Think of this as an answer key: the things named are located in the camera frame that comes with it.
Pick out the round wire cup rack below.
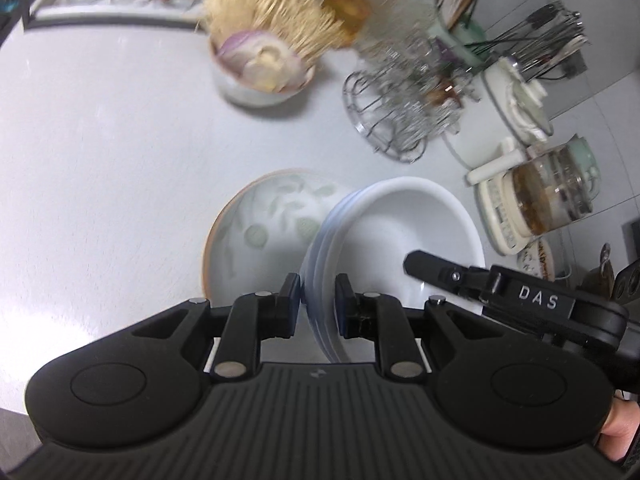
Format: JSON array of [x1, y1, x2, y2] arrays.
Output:
[[342, 67, 464, 164]]

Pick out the white bowl with vegetables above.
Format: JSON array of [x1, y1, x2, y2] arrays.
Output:
[[209, 35, 317, 107]]

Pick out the small decorated plate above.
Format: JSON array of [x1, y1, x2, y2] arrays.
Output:
[[515, 237, 557, 282]]

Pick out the translucent white bowl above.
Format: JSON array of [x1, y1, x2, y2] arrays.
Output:
[[298, 195, 351, 365], [311, 186, 357, 362]]

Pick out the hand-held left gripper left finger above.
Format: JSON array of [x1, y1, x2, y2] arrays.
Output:
[[131, 272, 303, 381]]

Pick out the glass kettle with green lid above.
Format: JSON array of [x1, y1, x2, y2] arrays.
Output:
[[510, 135, 602, 237]]

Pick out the green leaf patterned plate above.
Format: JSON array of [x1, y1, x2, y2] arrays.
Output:
[[202, 169, 359, 307]]

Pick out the purple glass cup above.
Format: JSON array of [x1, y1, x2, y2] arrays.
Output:
[[435, 42, 466, 74]]

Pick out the green utensil holder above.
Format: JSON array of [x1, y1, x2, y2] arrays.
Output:
[[430, 10, 489, 74]]

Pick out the white ceramic bowl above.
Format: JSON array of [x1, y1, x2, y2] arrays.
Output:
[[327, 176, 487, 322]]

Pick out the white electric pot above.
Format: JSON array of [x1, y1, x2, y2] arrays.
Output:
[[440, 57, 556, 187]]

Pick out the tall clear glass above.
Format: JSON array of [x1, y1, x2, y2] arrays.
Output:
[[357, 0, 437, 57]]

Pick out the hanging kitchen utensils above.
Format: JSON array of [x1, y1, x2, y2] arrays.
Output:
[[475, 0, 589, 82]]

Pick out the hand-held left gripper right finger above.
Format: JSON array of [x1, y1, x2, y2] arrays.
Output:
[[334, 272, 496, 381]]

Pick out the red lid plastic jar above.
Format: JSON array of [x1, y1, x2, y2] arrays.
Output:
[[320, 0, 404, 44]]

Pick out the bundle of toothpicks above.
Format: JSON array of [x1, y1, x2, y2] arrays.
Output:
[[197, 0, 351, 69]]

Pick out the pale vegetable piece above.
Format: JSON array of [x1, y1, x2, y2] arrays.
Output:
[[245, 42, 307, 92]]

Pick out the glass electric kettle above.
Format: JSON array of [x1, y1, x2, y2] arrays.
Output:
[[472, 175, 601, 257]]

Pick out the purple onion half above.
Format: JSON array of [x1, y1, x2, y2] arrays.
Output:
[[217, 30, 282, 74]]

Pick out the brown round lid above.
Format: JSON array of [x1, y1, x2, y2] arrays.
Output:
[[425, 77, 469, 109]]

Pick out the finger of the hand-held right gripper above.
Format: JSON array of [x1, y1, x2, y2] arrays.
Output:
[[403, 250, 496, 314]]

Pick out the person's right hand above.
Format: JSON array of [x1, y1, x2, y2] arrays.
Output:
[[597, 397, 640, 461]]

